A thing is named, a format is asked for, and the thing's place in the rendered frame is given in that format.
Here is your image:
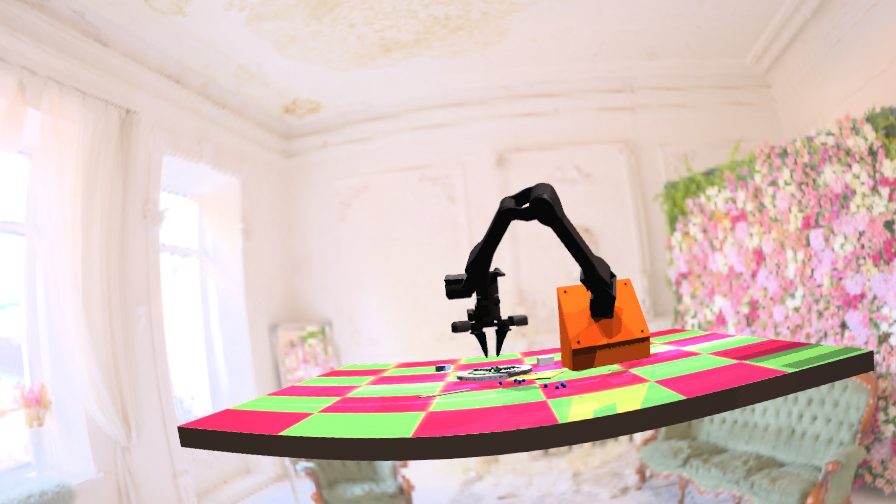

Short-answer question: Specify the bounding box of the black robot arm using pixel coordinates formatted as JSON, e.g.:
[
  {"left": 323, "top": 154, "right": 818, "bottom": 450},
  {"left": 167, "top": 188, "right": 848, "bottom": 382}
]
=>
[{"left": 444, "top": 183, "right": 617, "bottom": 318}]

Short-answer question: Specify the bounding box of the white round tray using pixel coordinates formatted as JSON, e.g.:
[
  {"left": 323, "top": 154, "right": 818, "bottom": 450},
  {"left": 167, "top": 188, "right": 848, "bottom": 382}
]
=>
[{"left": 457, "top": 365, "right": 532, "bottom": 381}]

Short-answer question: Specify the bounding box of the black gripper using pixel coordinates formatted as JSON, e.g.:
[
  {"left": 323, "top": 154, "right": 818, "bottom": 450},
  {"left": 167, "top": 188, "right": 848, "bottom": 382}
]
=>
[{"left": 451, "top": 295, "right": 528, "bottom": 358}]

